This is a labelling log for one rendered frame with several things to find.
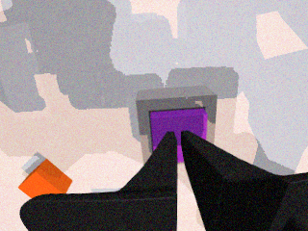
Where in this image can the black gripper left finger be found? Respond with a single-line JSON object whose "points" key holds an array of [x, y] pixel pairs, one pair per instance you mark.
{"points": [[147, 203]]}

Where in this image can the purple button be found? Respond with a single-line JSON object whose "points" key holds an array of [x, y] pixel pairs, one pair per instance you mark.
{"points": [[179, 109]]}

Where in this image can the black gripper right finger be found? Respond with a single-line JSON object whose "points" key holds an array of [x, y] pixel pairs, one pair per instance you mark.
{"points": [[233, 195]]}

